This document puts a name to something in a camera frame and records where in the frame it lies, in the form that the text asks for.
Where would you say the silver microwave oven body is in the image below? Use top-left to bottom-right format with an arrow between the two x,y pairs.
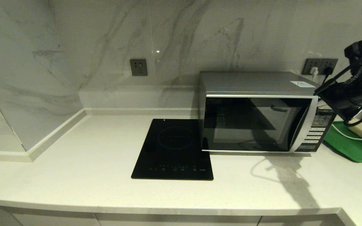
198,71 -> 337,155

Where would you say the white label sticker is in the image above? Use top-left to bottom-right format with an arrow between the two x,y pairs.
289,81 -> 316,88

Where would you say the green plastic tray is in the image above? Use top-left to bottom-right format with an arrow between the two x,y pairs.
322,121 -> 362,163

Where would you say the black induction cooktop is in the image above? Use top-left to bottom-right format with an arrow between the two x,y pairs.
131,119 -> 214,181

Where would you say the black power cable with plug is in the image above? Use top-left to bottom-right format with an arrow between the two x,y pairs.
321,66 -> 334,86

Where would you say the grey double wall socket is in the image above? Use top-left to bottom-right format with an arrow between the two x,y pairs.
302,58 -> 338,76

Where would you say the white power cable with plug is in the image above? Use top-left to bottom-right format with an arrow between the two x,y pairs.
310,67 -> 362,154

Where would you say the grey single wall socket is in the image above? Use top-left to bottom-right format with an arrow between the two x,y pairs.
130,59 -> 148,77

